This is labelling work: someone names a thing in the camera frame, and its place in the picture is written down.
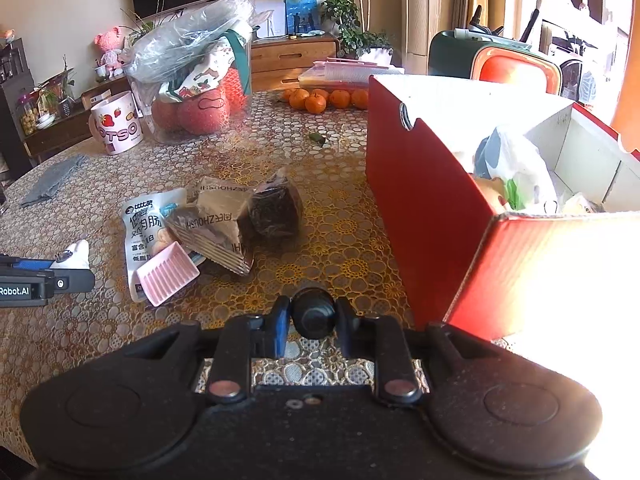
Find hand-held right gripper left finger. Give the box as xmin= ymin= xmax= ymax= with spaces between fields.
xmin=152 ymin=295 xmax=293 ymax=407

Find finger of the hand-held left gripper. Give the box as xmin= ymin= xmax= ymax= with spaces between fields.
xmin=47 ymin=269 xmax=96 ymax=293
xmin=0 ymin=254 xmax=57 ymax=271

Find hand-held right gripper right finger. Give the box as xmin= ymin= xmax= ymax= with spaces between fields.
xmin=334 ymin=297 xmax=482 ymax=407

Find white oval object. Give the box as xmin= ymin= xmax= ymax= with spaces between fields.
xmin=54 ymin=239 xmax=91 ymax=277

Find small black object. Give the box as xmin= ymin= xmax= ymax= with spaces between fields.
xmin=291 ymin=285 xmax=335 ymax=340

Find red cardboard box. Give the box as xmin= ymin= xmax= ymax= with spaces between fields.
xmin=365 ymin=74 xmax=640 ymax=342

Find grey green tissue pack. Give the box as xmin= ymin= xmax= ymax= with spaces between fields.
xmin=472 ymin=125 xmax=559 ymax=212

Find blueberry bread packet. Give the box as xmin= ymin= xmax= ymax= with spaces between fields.
xmin=560 ymin=192 xmax=607 ymax=214

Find lace patterned desktop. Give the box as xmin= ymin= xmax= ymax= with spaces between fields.
xmin=0 ymin=90 xmax=526 ymax=461

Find grey cloth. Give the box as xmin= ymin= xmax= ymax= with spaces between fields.
xmin=18 ymin=154 xmax=89 ymax=209

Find white snack packet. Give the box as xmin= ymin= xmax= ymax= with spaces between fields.
xmin=121 ymin=187 xmax=202 ymax=304

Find pink ridged tray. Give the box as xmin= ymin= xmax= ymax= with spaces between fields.
xmin=135 ymin=241 xmax=201 ymax=307

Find brown cake slice packet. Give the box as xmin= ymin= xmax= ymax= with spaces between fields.
xmin=193 ymin=176 xmax=262 ymax=212
xmin=164 ymin=200 xmax=254 ymax=277

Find dark brownie packet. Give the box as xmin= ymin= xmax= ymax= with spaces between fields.
xmin=240 ymin=167 xmax=304 ymax=241

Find glass snack jar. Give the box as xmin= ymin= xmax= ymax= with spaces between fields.
xmin=17 ymin=94 xmax=39 ymax=137

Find dark wooden shelf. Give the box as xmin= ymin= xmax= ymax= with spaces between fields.
xmin=0 ymin=36 xmax=37 ymax=182

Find pink strawberry mug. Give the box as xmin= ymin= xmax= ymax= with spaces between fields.
xmin=88 ymin=91 xmax=145 ymax=156

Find potted plant in dark vase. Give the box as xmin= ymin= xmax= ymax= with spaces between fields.
xmin=36 ymin=54 xmax=77 ymax=117

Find small cardboard box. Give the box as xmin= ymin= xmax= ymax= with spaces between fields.
xmin=80 ymin=80 xmax=132 ymax=112

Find pink pig plush toy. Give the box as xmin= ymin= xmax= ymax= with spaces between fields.
xmin=94 ymin=26 xmax=126 ymax=79

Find clear plastic bag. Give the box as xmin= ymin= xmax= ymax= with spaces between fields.
xmin=122 ymin=0 xmax=257 ymax=144

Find small potted grass plant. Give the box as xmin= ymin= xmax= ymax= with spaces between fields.
xmin=121 ymin=0 xmax=168 ymax=47

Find wooden TV cabinet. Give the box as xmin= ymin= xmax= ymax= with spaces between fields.
xmin=22 ymin=34 xmax=342 ymax=162

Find plant in white pot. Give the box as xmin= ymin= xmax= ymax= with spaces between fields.
xmin=320 ymin=0 xmax=395 ymax=67

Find white flat device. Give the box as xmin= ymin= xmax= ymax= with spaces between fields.
xmin=252 ymin=8 xmax=275 ymax=39

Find blue picture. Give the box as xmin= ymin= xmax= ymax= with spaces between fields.
xmin=283 ymin=0 xmax=320 ymax=36

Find beige standing air conditioner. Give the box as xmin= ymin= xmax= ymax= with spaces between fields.
xmin=400 ymin=0 xmax=453 ymax=77

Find washing machine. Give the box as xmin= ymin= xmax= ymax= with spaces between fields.
xmin=559 ymin=56 xmax=599 ymax=107

